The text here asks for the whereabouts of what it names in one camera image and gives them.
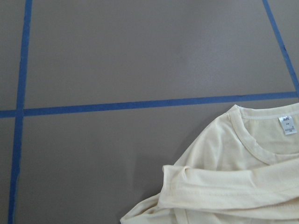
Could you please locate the cream long sleeve shirt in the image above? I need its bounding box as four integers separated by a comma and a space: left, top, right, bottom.
120, 104, 299, 224

